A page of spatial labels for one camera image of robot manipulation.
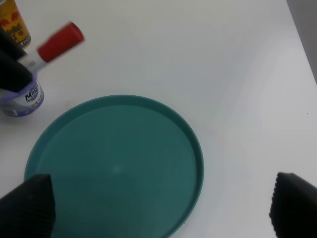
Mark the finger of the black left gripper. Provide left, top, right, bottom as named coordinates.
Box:
left=0, top=28, right=32, bottom=93

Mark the teal round plate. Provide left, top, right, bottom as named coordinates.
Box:
left=24, top=95, right=204, bottom=238

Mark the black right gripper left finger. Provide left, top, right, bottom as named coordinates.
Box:
left=0, top=174, right=56, bottom=238

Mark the purple lidded round container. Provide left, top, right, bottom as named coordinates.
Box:
left=0, top=74, right=44, bottom=117

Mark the yellow drink can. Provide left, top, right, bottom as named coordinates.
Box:
left=0, top=0, right=31, bottom=49

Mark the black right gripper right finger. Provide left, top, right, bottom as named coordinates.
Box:
left=269, top=172, right=317, bottom=238

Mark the red white marker pen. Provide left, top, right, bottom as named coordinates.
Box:
left=18, top=22, right=85, bottom=73

